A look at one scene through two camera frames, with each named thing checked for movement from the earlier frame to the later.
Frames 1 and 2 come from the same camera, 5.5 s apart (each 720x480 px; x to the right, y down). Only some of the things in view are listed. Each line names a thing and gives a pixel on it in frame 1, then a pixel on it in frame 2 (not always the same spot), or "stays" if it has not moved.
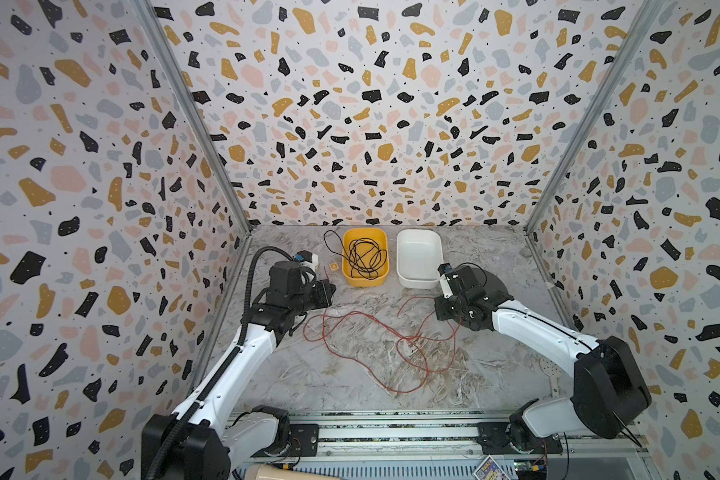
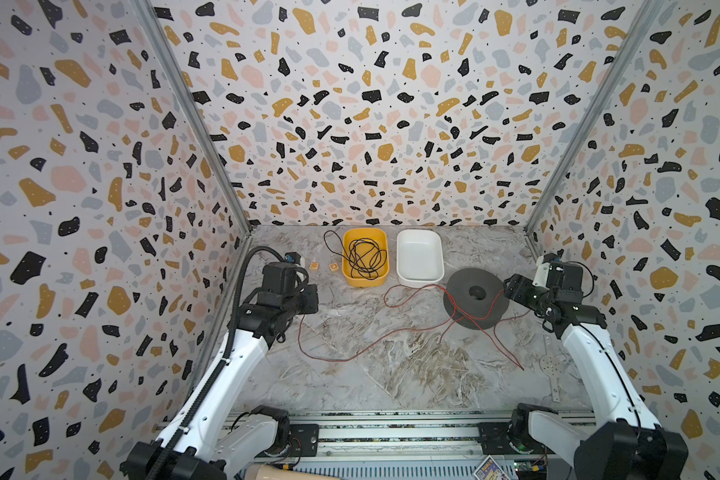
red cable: x=409 y=300 -> x=409 y=332
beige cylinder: x=274 y=472 stays
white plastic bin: x=419 y=254 stays
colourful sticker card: x=490 y=470 stays
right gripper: x=453 y=306 -> x=517 y=288
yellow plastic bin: x=365 y=257 stays
